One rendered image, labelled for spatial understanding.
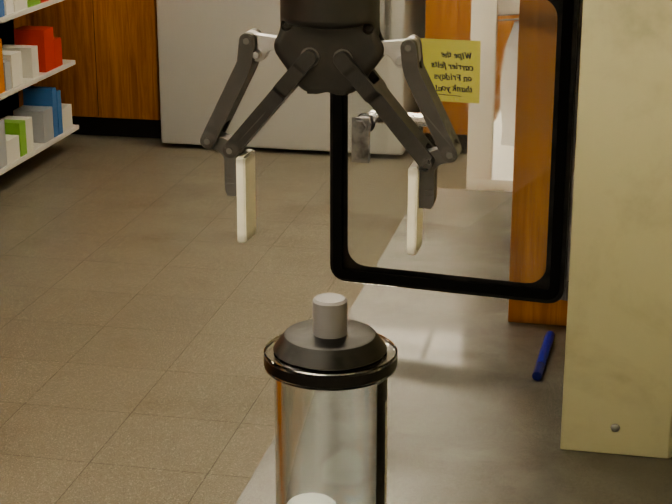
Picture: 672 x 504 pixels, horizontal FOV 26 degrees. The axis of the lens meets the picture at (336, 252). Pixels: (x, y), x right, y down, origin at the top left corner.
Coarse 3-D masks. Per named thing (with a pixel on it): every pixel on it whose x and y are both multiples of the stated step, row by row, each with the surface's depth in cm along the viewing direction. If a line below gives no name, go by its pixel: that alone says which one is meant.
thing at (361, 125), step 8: (352, 120) 180; (360, 120) 180; (368, 120) 179; (352, 128) 180; (360, 128) 179; (368, 128) 180; (352, 136) 180; (360, 136) 180; (368, 136) 180; (352, 144) 181; (360, 144) 180; (368, 144) 180; (352, 152) 181; (360, 152) 181; (368, 152) 180; (352, 160) 181; (360, 160) 181; (368, 160) 181
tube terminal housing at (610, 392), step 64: (640, 0) 137; (640, 64) 139; (640, 128) 140; (576, 192) 144; (640, 192) 142; (576, 256) 145; (640, 256) 144; (576, 320) 147; (640, 320) 146; (576, 384) 150; (640, 384) 148; (576, 448) 152; (640, 448) 150
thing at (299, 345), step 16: (320, 304) 115; (336, 304) 115; (320, 320) 116; (336, 320) 116; (352, 320) 120; (288, 336) 117; (304, 336) 117; (320, 336) 116; (336, 336) 116; (352, 336) 117; (368, 336) 117; (288, 352) 115; (304, 352) 114; (320, 352) 114; (336, 352) 114; (352, 352) 114; (368, 352) 115; (384, 352) 117; (320, 368) 114; (336, 368) 113; (352, 368) 114
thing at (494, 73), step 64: (384, 0) 176; (448, 0) 173; (512, 0) 171; (384, 64) 178; (448, 64) 175; (512, 64) 173; (576, 64) 171; (384, 128) 180; (512, 128) 175; (384, 192) 183; (448, 192) 180; (512, 192) 178; (384, 256) 185; (448, 256) 183; (512, 256) 180
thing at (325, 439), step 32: (288, 384) 114; (288, 416) 116; (320, 416) 115; (352, 416) 115; (288, 448) 117; (320, 448) 116; (352, 448) 116; (288, 480) 118; (320, 480) 116; (352, 480) 117
